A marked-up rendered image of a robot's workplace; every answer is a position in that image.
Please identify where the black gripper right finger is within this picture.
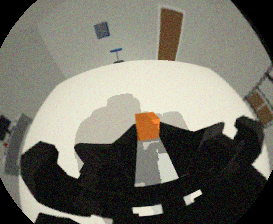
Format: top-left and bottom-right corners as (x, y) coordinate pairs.
(159, 121), (225, 179)

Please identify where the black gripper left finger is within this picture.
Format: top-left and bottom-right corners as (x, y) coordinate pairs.
(73, 124), (137, 188)

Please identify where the orange block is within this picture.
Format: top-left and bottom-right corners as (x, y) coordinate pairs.
(135, 112), (160, 141)

